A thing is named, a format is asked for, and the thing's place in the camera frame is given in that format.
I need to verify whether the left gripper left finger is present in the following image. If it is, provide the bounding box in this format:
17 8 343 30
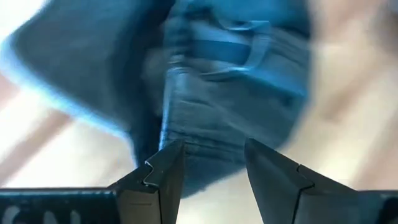
107 139 185 224

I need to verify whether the blue denim baseball cap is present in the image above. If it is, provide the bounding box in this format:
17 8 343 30
9 0 312 198

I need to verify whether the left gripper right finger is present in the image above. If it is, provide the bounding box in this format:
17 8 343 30
244 138 358 224

